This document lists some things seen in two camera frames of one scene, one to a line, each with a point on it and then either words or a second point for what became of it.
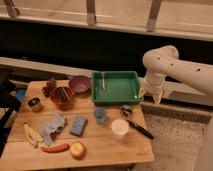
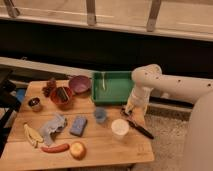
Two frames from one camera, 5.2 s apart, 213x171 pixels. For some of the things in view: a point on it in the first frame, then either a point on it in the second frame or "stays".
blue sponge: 78,125 stays
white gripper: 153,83 -> 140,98
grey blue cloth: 52,128 stays
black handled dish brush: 127,112 stays
